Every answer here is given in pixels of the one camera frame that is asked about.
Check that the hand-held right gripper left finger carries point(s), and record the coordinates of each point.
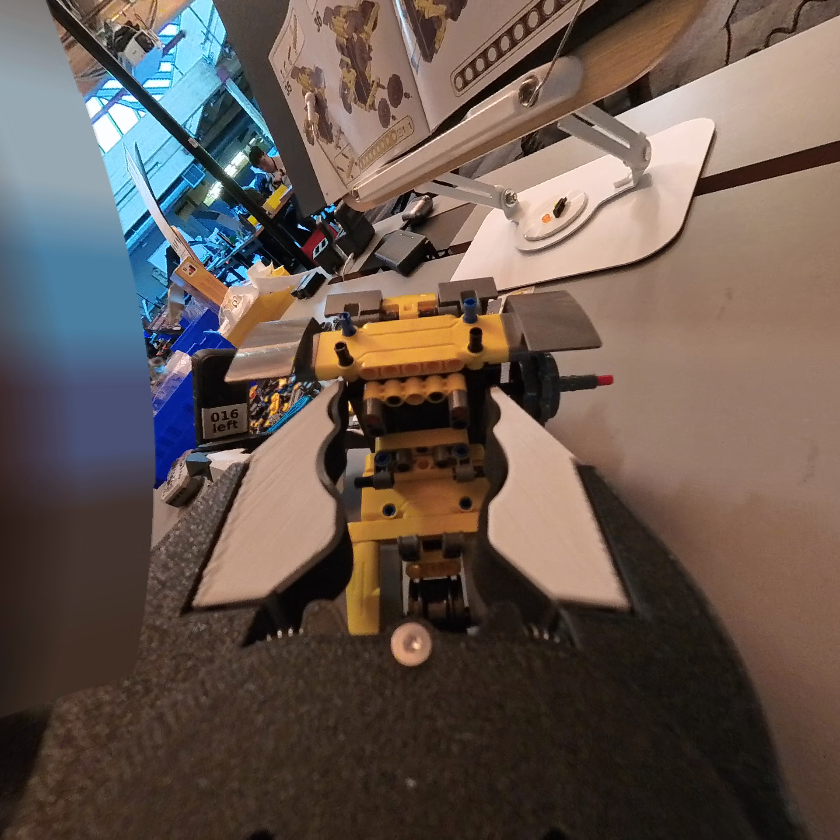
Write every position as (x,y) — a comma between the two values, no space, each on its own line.
(275,518)

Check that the black battery charger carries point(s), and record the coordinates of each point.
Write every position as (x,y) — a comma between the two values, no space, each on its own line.
(320,244)
(354,229)

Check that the black metal beam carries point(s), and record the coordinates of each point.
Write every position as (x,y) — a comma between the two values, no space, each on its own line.
(177,124)

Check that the white book stand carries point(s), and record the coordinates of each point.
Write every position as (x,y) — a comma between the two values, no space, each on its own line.
(590,197)

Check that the yellow cardboard box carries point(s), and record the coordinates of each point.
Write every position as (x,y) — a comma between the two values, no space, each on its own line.
(259,315)

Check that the yellow grey brick vehicle model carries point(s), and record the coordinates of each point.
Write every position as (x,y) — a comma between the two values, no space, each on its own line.
(407,341)

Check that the blue storage bin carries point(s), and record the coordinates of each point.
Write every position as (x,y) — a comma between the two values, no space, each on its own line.
(180,394)

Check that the pile of small brick parts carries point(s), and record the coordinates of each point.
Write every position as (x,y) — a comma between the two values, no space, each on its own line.
(282,403)

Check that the silver round metal object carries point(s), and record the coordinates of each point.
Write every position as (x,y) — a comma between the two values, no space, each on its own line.
(417,207)

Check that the black power bank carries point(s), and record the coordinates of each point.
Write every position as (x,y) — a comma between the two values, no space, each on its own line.
(400,253)

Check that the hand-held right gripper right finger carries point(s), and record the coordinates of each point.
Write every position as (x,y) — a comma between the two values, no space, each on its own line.
(551,518)

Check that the clear plastic bags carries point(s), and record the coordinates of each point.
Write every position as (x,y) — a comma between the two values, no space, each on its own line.
(253,282)

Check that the building instruction booklet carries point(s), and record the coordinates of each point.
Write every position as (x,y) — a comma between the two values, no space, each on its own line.
(354,79)

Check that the black camera batteries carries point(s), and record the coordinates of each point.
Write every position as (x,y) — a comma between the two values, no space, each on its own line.
(310,283)

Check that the tall brown cardboard box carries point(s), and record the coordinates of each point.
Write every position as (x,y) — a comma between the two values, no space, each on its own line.
(197,279)

